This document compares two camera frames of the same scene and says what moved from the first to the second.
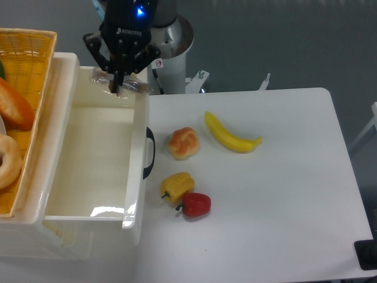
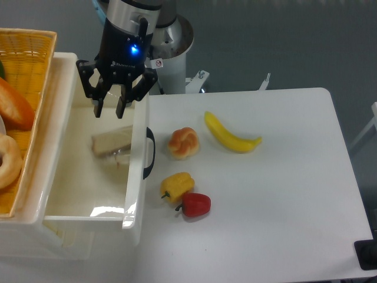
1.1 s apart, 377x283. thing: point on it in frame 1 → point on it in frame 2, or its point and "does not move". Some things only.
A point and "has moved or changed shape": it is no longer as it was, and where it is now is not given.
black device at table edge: (366, 253) does not move
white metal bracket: (196, 82) does not move
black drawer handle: (150, 135) does not move
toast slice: (130, 82) has moved or changed shape
